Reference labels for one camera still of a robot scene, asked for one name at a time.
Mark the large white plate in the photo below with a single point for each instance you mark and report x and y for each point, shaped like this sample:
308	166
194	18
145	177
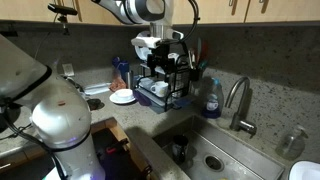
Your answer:
140	53

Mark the red spatula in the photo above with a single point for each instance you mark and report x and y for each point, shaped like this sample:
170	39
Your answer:
204	50

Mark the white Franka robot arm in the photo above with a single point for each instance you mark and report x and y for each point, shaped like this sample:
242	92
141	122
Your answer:
60	116

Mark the white round basin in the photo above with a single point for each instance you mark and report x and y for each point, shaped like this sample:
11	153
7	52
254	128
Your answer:
306	170

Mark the black utensil holder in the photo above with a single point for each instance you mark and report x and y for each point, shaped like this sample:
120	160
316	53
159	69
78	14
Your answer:
196	74

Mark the small white bowl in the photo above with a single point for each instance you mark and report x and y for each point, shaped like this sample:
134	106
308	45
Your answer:
124	94

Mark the black base plate with clamps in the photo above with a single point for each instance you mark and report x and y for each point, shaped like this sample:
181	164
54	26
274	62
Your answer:
113	156

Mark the white saucer plate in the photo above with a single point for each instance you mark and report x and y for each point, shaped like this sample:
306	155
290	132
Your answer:
115	99

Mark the plain white mug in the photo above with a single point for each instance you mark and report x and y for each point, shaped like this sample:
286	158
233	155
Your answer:
160	88

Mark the black mug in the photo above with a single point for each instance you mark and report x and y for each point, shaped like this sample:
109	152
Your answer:
180	150

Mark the black camera on stand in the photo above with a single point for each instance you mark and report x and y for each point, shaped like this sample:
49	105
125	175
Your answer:
63	10

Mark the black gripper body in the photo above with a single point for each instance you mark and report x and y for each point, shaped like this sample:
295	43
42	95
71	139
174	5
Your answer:
164	52

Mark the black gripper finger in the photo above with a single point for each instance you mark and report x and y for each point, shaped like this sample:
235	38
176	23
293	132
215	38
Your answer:
151	66
170	68

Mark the stainless steel tumbler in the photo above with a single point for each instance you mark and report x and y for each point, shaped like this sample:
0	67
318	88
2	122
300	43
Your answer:
129	80

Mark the white flat tray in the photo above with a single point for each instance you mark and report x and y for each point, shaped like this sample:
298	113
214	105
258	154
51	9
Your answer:
96	88

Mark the wooden wall cabinets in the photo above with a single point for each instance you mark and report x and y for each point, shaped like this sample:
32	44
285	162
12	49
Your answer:
216	10

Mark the stainless steel sink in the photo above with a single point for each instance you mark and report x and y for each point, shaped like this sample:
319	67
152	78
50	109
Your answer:
233	150

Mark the small black object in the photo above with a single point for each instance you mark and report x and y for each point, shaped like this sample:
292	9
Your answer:
95	104

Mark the white wall outlet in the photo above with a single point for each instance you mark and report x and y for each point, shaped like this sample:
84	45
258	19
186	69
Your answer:
68	70

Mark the steel kitchen faucet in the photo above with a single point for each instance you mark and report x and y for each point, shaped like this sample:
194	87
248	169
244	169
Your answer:
238	120

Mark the orange plastic bag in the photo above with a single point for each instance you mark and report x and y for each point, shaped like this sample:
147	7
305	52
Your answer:
116	85

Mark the blue dish soap bottle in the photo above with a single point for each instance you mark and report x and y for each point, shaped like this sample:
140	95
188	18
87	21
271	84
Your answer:
213	100

